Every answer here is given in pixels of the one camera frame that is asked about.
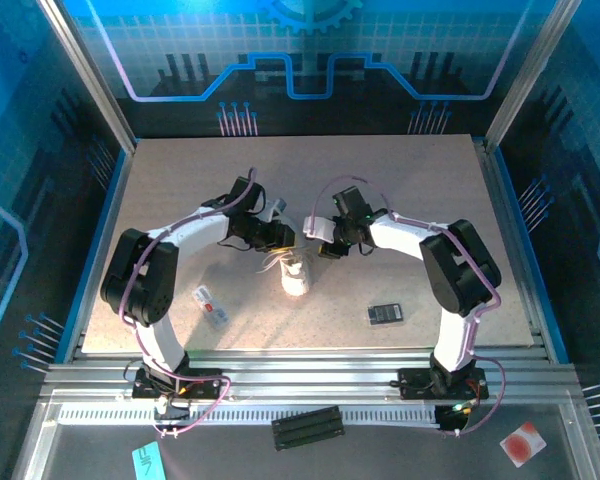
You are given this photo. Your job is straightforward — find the white shoe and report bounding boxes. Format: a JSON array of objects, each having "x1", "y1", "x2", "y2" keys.
[{"x1": 278, "y1": 247, "x2": 314, "y2": 299}]

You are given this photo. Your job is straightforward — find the black flat packet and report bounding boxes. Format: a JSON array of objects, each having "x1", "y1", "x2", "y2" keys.
[{"x1": 366, "y1": 302, "x2": 408, "y2": 330}]

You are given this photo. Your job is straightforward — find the blue table edge strip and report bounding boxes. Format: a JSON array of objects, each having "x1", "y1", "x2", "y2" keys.
[
  {"x1": 492, "y1": 147, "x2": 571, "y2": 364},
  {"x1": 62, "y1": 147, "x2": 134, "y2": 364}
]

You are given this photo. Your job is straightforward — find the black ridged block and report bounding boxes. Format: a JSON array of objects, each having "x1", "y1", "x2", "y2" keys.
[{"x1": 271, "y1": 405, "x2": 346, "y2": 452}]

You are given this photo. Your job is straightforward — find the black controller box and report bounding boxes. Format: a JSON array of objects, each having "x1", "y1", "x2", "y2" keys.
[{"x1": 434, "y1": 402, "x2": 475, "y2": 434}]

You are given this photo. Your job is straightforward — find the teal card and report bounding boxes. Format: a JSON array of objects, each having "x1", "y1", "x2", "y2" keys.
[{"x1": 131, "y1": 440, "x2": 165, "y2": 480}]

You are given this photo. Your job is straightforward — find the white card with red circle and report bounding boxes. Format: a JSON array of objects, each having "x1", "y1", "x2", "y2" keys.
[{"x1": 498, "y1": 421, "x2": 549, "y2": 469}]

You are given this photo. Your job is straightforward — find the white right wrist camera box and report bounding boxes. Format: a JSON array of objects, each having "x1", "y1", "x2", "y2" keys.
[{"x1": 302, "y1": 214, "x2": 339, "y2": 242}]

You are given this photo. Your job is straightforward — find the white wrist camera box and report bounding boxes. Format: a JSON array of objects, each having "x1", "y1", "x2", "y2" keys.
[
  {"x1": 302, "y1": 214, "x2": 339, "y2": 242},
  {"x1": 258, "y1": 197, "x2": 288, "y2": 225}
]

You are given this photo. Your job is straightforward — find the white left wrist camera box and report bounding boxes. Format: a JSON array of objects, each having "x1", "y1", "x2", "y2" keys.
[{"x1": 258, "y1": 197, "x2": 288, "y2": 225}]

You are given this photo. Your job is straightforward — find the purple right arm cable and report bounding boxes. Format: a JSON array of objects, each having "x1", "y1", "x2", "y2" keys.
[{"x1": 312, "y1": 175, "x2": 506, "y2": 439}]

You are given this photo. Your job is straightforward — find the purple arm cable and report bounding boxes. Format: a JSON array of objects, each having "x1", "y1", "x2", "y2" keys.
[
  {"x1": 117, "y1": 167, "x2": 257, "y2": 440},
  {"x1": 312, "y1": 175, "x2": 506, "y2": 439}
]

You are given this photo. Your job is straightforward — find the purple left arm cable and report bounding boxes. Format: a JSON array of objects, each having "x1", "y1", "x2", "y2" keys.
[{"x1": 117, "y1": 167, "x2": 257, "y2": 440}]

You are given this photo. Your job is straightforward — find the aluminium front rail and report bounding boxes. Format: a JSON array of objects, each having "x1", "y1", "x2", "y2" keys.
[{"x1": 38, "y1": 347, "x2": 589, "y2": 402}]

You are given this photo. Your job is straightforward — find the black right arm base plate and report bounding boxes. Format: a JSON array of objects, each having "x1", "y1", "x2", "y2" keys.
[{"x1": 397, "y1": 367, "x2": 490, "y2": 401}]

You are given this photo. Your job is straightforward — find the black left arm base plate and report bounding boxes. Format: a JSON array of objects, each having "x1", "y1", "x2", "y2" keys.
[{"x1": 131, "y1": 367, "x2": 225, "y2": 401}]

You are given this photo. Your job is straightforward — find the aluminium side rail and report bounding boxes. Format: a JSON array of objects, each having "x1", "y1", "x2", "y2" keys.
[{"x1": 472, "y1": 137, "x2": 551, "y2": 361}]

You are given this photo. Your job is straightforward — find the white slotted cable duct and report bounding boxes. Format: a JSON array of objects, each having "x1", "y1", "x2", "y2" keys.
[{"x1": 57, "y1": 403, "x2": 444, "y2": 427}]

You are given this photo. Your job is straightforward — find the aluminium corner post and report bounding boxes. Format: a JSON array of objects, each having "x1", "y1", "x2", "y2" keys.
[
  {"x1": 37, "y1": 0, "x2": 139, "y2": 154},
  {"x1": 482, "y1": 0, "x2": 584, "y2": 154}
]

